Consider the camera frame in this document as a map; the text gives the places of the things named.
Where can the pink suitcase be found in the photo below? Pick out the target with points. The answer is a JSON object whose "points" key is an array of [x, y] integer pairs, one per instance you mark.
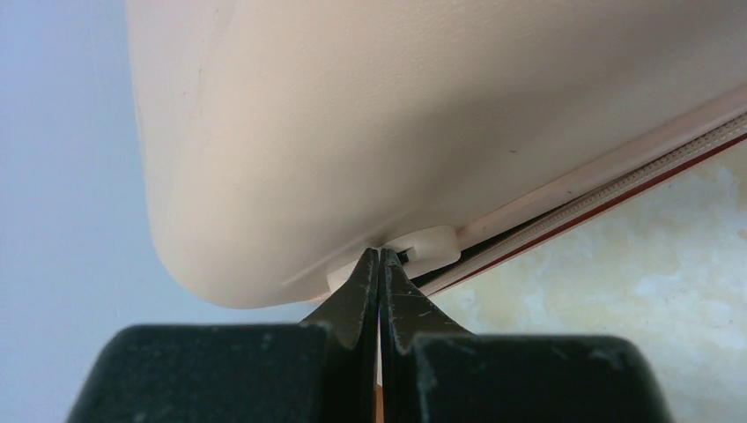
{"points": [[281, 138]]}

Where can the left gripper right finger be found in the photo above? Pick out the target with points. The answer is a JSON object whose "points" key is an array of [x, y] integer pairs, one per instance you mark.
{"points": [[434, 370]]}

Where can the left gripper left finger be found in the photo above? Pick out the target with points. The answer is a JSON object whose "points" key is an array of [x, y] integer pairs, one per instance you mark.
{"points": [[321, 369]]}

